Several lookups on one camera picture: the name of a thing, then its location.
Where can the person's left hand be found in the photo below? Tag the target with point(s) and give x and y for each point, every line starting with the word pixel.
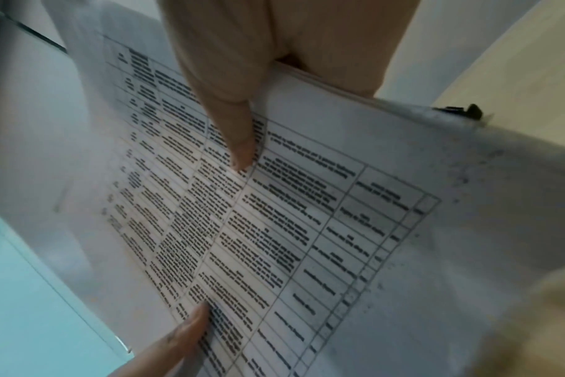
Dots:
pixel 170 349

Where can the black mesh paper tray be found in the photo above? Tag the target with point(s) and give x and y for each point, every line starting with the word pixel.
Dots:
pixel 464 110

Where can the stack of printed papers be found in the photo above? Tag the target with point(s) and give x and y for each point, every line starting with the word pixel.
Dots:
pixel 333 221

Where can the window with black frame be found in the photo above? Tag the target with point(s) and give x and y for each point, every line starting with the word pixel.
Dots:
pixel 21 294

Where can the person's right hand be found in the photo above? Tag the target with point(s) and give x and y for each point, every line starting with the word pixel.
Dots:
pixel 287 33

